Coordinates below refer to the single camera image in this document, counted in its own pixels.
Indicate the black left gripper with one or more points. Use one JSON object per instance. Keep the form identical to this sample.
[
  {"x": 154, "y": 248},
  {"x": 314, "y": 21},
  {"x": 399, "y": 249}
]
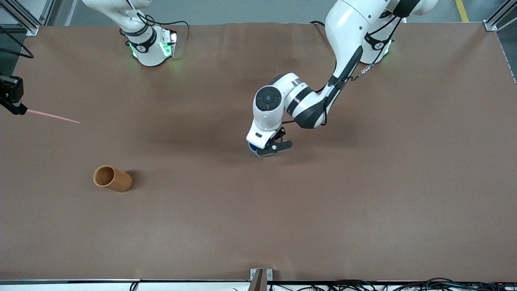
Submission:
[{"x": 282, "y": 132}]

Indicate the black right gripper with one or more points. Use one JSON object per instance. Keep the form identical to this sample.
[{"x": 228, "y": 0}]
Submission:
[{"x": 11, "y": 92}]

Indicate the blue cup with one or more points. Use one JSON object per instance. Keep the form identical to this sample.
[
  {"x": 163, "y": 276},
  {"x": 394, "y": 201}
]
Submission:
[{"x": 253, "y": 148}]

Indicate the pink chopstick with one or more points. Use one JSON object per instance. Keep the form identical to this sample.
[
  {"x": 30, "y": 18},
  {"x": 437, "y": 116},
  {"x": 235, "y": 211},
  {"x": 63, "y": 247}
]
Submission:
[{"x": 52, "y": 116}]

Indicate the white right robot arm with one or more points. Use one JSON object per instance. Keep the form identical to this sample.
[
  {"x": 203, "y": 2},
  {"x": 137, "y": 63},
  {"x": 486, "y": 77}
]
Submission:
[{"x": 147, "y": 50}]

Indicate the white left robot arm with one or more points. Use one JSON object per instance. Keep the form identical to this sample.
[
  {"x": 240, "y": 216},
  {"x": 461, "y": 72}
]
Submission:
[{"x": 347, "y": 32}]

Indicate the brown wooden cup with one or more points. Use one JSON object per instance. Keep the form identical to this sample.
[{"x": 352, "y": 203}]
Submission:
[{"x": 117, "y": 180}]

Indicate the brown table cloth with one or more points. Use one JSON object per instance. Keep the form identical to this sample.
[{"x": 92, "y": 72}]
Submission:
[{"x": 258, "y": 210}]

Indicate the aluminium frame profile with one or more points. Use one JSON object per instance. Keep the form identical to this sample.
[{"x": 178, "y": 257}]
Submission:
[
  {"x": 499, "y": 16},
  {"x": 24, "y": 18}
]

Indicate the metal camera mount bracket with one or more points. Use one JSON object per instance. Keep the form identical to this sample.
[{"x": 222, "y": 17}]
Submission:
[{"x": 258, "y": 279}]

